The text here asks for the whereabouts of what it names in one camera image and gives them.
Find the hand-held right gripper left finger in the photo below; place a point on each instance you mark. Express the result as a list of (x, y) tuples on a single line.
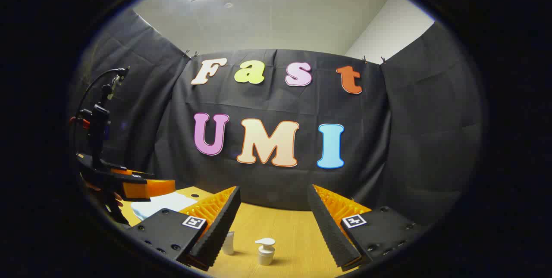
[(215, 235)]

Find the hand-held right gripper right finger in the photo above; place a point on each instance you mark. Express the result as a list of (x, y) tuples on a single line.
[(330, 230)]

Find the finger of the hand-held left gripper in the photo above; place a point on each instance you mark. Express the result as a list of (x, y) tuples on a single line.
[(129, 170), (151, 188)]

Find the white squeeze tube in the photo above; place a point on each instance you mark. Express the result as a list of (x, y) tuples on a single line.
[(228, 245)]

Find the light blue suitcase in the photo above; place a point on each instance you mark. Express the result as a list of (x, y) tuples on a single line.
[(164, 204)]

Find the white pump bottle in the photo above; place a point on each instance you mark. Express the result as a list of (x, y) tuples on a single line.
[(265, 255)]

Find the black backdrop cloth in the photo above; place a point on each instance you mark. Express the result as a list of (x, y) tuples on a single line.
[(388, 140)]

